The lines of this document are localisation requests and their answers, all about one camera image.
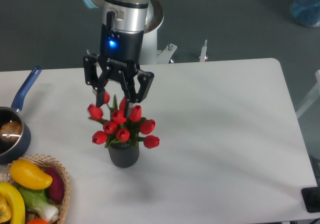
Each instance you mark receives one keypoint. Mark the blue translucent container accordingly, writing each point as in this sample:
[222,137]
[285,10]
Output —
[306,12]

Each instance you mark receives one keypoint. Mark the yellow toy mango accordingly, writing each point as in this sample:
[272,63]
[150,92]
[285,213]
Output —
[29,175]

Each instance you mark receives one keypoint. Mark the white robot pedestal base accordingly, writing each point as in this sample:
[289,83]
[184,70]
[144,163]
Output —
[150,55]

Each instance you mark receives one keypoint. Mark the orange toy fruit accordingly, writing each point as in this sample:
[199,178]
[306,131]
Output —
[38,221]

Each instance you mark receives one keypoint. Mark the blue handled saucepan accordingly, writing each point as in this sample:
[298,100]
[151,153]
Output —
[10,151]

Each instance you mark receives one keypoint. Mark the purple toy sweet potato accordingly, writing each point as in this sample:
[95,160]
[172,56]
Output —
[56,190]

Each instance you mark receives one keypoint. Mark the black device at table edge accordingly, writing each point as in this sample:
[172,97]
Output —
[311,198]

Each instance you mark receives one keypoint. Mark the yellow toy bell pepper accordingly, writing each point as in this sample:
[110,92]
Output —
[15,202]

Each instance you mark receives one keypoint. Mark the green white toy bok choy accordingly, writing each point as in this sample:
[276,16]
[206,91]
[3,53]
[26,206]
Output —
[36,201]

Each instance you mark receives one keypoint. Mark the brown patty in pan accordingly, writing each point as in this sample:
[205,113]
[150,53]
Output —
[10,131]

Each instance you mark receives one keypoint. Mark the dark grey ribbed vase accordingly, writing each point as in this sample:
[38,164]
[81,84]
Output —
[123,155]

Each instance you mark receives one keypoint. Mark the white frame at right edge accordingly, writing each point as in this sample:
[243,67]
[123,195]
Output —
[309,98]

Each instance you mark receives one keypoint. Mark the red tulip bouquet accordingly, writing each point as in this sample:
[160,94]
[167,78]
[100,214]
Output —
[119,129]

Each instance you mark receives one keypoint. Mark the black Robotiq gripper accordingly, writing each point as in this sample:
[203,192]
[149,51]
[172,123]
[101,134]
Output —
[119,51]

